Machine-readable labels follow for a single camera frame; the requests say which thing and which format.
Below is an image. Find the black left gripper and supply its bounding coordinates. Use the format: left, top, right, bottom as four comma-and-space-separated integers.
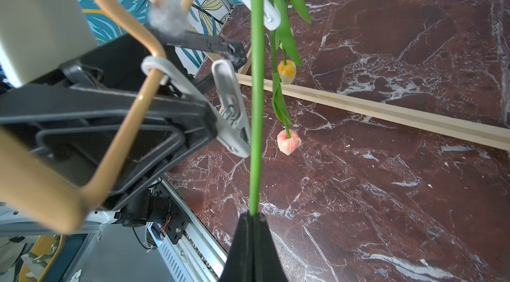
1, 26, 247, 210

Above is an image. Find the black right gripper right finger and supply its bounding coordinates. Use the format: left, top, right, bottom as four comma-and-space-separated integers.
253, 213, 288, 281

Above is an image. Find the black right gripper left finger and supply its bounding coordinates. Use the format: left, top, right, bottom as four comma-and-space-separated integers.
219, 212, 254, 282

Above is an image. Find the pink tulip flower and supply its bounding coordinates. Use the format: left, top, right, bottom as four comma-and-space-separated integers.
264, 0, 303, 156

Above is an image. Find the yellow orange tulip flower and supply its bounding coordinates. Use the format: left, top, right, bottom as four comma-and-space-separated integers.
274, 0, 312, 85

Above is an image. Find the tan wavy clothes hanger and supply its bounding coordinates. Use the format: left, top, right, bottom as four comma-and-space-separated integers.
1, 0, 195, 234

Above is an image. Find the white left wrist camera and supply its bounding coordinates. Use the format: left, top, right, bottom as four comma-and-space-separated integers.
1, 0, 98, 87

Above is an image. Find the wooden clothes rack frame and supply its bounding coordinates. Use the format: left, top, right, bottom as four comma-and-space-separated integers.
198, 22, 510, 152

